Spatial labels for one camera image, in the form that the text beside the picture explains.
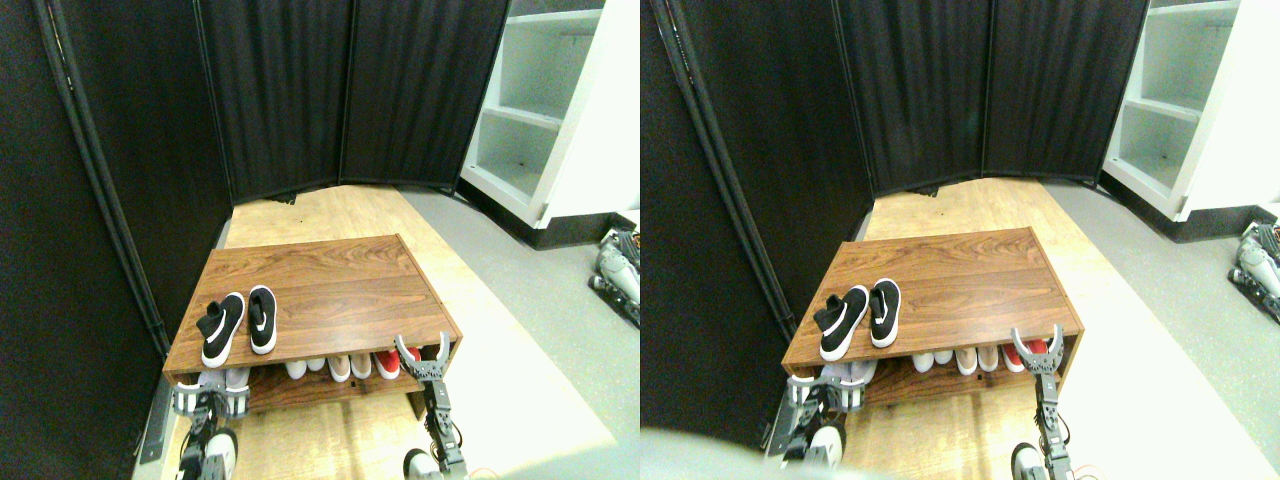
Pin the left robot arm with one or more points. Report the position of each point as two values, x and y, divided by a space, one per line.
822 445
215 455

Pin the beige shoe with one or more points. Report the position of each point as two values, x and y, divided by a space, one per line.
966 362
339 369
361 366
987 359

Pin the brown shoe rack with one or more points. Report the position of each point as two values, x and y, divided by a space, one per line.
330 290
960 285

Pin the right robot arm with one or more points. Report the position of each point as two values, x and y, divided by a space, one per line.
1058 440
450 445

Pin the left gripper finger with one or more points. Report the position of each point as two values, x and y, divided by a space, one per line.
853 394
800 390
238 402
184 400

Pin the grey curtain stand foot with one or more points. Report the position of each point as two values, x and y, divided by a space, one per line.
153 432
778 432

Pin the white shelf unit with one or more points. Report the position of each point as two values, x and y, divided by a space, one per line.
1240 150
600 150

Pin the black shoe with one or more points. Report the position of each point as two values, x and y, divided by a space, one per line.
262 315
884 308
222 330
842 325

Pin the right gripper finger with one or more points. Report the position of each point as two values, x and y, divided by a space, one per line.
407 357
1058 344
1021 348
444 352

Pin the black curtain stand pole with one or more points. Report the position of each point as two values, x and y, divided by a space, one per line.
84 110
703 110

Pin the red shoe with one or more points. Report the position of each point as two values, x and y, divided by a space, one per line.
1038 346
414 352
1012 363
386 368

